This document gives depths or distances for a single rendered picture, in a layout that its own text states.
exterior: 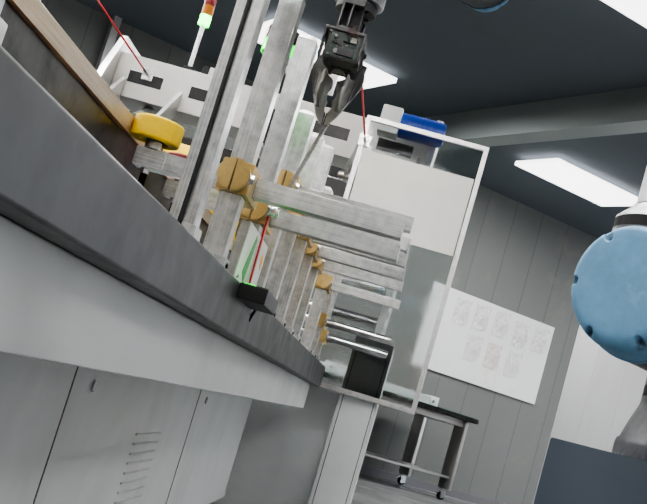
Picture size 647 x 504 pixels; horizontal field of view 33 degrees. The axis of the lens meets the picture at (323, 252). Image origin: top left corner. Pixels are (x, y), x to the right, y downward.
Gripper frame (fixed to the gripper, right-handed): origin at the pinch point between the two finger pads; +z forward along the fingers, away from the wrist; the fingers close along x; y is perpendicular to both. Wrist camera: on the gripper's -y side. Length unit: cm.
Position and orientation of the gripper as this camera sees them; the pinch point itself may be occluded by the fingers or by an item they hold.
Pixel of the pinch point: (324, 119)
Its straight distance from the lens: 186.2
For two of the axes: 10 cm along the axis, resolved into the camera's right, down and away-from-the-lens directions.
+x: 9.6, 2.7, -0.9
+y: -0.5, -1.6, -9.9
